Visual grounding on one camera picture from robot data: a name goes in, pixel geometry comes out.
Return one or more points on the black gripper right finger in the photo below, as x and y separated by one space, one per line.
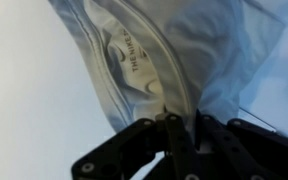
244 146

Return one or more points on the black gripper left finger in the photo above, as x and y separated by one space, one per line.
170 146

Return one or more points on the white cloth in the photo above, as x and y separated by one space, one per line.
170 50

